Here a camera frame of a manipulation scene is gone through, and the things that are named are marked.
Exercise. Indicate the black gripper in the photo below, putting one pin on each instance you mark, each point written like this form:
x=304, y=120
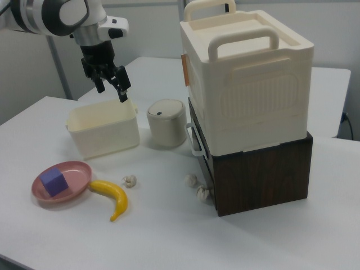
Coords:
x=97, y=54

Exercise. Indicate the purple foam cube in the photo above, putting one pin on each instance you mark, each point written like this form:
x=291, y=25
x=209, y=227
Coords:
x=54, y=182

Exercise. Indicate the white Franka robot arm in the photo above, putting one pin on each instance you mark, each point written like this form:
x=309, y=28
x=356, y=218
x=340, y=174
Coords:
x=56, y=14

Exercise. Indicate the cream open plastic bin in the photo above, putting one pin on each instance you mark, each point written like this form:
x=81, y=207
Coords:
x=104, y=132

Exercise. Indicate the small beige lidded trash can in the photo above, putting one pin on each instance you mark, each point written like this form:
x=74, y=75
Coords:
x=166, y=126

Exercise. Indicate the pink round plate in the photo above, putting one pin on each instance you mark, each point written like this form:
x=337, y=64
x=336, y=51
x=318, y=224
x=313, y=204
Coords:
x=76, y=175

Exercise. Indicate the crumpled white paper ball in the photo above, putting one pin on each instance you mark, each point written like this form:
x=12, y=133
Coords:
x=191, y=180
x=130, y=181
x=203, y=194

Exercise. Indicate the yellow banana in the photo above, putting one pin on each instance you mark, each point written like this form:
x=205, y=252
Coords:
x=116, y=195

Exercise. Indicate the dark wood drawer box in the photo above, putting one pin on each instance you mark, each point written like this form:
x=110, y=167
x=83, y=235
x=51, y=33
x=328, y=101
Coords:
x=261, y=180

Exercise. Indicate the grey metal post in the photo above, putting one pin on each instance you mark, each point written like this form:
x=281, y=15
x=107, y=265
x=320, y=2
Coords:
x=60, y=70

